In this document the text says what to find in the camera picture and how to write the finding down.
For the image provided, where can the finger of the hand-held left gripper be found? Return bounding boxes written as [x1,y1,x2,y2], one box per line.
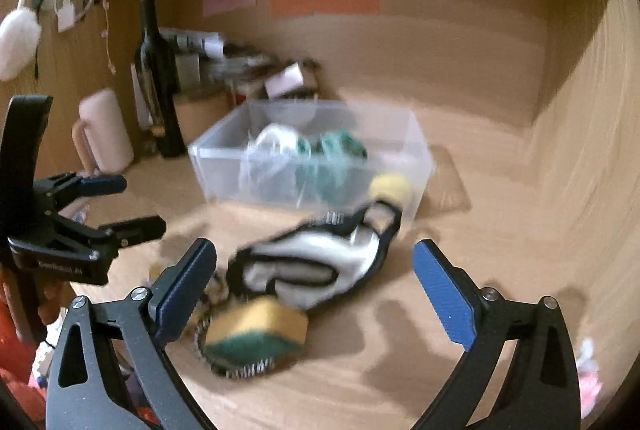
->
[37,172,128,212]
[55,214,168,250]

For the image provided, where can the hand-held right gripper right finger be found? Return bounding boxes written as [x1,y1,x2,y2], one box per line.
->
[410,238,583,430]

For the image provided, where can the red cloth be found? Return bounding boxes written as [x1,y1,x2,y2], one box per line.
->
[0,310,48,426]

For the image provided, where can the pink mug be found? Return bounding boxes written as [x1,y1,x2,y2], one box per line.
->
[72,88,136,177]

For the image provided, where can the brown cardboard box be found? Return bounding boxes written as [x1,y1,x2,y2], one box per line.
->
[172,85,236,148]

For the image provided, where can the yellow and green sponge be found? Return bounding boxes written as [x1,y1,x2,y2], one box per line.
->
[204,297,309,365]

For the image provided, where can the pink fluffy toy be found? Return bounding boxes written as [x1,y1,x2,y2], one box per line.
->
[574,337,604,417]

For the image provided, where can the orange paper sheet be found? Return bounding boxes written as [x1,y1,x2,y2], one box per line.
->
[269,0,380,20]

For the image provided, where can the white cloth with black trim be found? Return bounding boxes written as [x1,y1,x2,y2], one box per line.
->
[226,199,404,312]

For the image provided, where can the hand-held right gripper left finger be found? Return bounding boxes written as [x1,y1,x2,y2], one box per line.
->
[45,237,218,430]

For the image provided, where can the dark wine bottle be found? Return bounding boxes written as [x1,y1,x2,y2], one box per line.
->
[131,0,187,159]

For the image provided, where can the person's left hand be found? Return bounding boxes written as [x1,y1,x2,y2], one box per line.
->
[41,282,72,327]

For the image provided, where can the small white box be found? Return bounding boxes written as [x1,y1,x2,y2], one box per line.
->
[264,62,304,99]

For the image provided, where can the yellow round sponge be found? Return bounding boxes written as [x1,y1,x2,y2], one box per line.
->
[369,172,414,207]

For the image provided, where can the white mesh scrubber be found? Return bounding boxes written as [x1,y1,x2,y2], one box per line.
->
[240,122,312,197]

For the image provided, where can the clear plastic storage box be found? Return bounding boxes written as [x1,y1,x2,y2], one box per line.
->
[188,99,435,222]

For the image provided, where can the green white items in bin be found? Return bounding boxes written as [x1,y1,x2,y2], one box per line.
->
[295,131,369,207]

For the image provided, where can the white fluffy pompom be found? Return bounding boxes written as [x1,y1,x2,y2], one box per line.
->
[0,6,42,82]

